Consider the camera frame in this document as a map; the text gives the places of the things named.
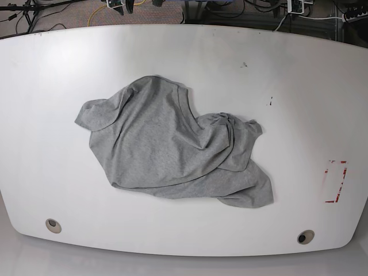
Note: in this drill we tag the grey T-shirt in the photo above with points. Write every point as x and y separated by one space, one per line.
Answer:
147 140

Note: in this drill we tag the black tripod stand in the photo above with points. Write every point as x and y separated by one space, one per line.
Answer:
31 9

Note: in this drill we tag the white power strip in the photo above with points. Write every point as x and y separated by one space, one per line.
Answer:
355 13

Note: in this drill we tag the red tape rectangle marking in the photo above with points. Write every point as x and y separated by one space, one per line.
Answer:
333 180

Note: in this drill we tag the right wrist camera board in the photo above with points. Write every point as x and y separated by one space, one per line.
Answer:
112 4

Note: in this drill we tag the grey metal frame post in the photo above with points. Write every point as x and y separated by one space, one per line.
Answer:
339 33

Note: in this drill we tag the left table cable grommet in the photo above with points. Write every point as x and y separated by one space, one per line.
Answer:
53 226

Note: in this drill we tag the table cable grommet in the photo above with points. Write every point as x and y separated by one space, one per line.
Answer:
305 237
53 226

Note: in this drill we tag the right table cable grommet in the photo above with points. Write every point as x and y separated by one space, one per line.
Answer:
305 237

